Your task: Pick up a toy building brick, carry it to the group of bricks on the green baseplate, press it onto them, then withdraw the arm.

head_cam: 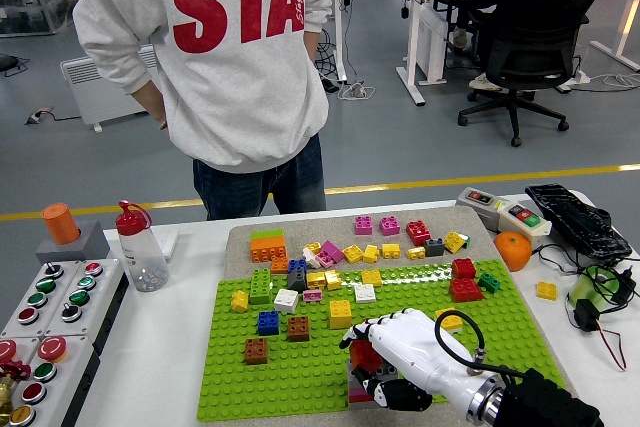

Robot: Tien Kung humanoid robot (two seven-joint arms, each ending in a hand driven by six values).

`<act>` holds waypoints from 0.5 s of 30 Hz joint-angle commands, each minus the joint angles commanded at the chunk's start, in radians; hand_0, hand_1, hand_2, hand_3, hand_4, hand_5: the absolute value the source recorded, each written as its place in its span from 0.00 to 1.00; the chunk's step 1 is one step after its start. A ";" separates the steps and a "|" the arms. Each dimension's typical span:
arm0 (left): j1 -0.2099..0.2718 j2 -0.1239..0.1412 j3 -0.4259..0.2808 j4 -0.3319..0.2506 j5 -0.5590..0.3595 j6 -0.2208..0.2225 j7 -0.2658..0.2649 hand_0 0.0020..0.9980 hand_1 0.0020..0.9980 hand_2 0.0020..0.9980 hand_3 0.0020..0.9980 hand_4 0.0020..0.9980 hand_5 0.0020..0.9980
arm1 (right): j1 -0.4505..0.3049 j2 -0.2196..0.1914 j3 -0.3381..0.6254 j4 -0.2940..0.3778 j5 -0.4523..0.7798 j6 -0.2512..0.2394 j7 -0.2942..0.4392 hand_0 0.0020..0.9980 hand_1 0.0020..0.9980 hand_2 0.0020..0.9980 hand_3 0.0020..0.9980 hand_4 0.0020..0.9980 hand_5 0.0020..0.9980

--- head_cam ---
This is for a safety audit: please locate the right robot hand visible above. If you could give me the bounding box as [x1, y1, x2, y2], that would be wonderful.
[339, 307, 506, 416]

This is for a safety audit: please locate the red 2x2 toy brick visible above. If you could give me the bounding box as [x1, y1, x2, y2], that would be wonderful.
[451, 257, 477, 279]
[348, 340, 384, 373]
[405, 220, 432, 247]

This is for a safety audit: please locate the red large toy brick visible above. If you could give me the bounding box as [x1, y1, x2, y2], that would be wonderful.
[449, 276, 485, 302]

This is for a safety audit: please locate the yellow tall 2x2 brick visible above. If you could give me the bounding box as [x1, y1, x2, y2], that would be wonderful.
[329, 299, 354, 331]

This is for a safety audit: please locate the dark green toy brick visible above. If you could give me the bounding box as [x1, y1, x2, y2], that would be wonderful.
[477, 271, 502, 294]

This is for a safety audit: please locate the brown 2x2 toy brick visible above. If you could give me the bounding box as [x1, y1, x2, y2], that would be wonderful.
[287, 315, 312, 342]
[244, 337, 270, 365]

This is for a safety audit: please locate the pink sloped toy brick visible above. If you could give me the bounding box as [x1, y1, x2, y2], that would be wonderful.
[320, 240, 345, 264]

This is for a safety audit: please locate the green studded baseplate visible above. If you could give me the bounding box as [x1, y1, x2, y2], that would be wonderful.
[196, 257, 567, 423]

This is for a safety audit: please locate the blue 2x2 toy brick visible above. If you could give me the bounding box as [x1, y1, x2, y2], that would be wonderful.
[257, 310, 281, 336]

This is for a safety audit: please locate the lime green tall brick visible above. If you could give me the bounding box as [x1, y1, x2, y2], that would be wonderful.
[249, 268, 273, 305]

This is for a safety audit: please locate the orange 2x4 toy brick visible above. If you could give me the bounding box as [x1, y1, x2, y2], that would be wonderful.
[249, 238, 288, 263]

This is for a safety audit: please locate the orange fruit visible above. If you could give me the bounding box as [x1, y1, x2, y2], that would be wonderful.
[493, 230, 533, 272]

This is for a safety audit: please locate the black plastic tray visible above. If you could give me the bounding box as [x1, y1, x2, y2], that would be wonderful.
[524, 183, 634, 261]

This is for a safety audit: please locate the black plug adapter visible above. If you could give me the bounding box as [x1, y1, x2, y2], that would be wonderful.
[612, 266, 637, 303]

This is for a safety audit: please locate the person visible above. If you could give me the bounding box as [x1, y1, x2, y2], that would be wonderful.
[447, 0, 614, 94]
[72, 0, 335, 222]

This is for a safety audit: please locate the clear bottle red cap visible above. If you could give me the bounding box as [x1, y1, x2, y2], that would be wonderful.
[115, 200, 170, 293]

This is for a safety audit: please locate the white computer tower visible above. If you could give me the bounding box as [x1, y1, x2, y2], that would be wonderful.
[415, 2, 449, 84]

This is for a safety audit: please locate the black office chair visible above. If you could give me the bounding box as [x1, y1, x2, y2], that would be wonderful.
[457, 0, 591, 148]

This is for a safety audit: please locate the grey block holder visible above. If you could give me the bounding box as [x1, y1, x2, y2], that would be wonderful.
[34, 220, 111, 264]

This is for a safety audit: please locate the grey push-button control box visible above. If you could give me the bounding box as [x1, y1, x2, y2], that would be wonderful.
[43, 259, 130, 356]
[0, 260, 84, 341]

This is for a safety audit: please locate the grey emergency-stop button box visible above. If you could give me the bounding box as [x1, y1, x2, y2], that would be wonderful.
[4, 335, 101, 427]
[0, 336, 46, 427]

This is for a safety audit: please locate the orange cylinder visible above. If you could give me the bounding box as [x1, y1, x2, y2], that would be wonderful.
[41, 203, 81, 246]

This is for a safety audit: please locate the white panel heater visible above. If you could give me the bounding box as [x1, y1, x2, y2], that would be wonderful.
[59, 44, 171, 134]

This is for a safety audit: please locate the floor socket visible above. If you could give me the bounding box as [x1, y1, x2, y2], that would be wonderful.
[24, 106, 55, 125]

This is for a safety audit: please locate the clear storage crate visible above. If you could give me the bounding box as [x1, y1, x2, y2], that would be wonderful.
[0, 0, 81, 39]

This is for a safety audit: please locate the grey two-button switch box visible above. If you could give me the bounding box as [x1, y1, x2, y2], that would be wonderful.
[455, 186, 511, 232]

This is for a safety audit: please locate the black cord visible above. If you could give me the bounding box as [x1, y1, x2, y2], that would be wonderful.
[535, 244, 636, 298]

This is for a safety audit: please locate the white red-green switch box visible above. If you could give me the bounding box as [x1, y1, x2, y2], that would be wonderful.
[497, 199, 553, 248]

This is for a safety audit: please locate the white flat wall switch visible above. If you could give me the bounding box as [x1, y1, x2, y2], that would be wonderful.
[149, 226, 180, 261]

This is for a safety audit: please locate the black cable tangle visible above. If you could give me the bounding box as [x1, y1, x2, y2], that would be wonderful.
[313, 26, 356, 86]

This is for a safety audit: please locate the brass valve red handle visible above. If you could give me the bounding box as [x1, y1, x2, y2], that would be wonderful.
[0, 359, 32, 423]

